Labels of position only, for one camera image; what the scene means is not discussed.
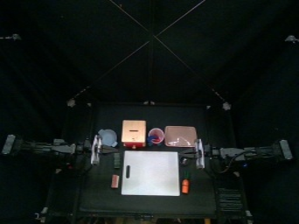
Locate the orange toy carrot green top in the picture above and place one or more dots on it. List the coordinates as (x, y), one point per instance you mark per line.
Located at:
(186, 184)

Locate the pale blue bowl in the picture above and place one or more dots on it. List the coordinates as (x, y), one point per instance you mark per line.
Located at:
(107, 137)

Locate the pink cup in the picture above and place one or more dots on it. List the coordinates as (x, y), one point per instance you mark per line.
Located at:
(156, 136)

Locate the pink square plate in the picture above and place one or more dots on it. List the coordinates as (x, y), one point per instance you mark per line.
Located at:
(180, 136)

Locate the white text label sticker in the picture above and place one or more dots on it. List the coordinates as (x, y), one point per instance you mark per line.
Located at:
(230, 199)

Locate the grey frame corner clamp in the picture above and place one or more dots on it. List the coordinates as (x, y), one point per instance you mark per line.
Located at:
(15, 37)
(291, 38)
(226, 106)
(71, 102)

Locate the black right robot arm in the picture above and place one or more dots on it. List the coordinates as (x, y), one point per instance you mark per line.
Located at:
(248, 152)

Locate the orange toy toaster box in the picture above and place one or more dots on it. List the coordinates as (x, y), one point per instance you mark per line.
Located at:
(134, 134)

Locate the blue toy in cup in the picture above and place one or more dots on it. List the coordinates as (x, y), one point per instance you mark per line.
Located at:
(156, 139)

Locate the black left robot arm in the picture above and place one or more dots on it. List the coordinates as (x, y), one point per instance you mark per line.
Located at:
(43, 147)

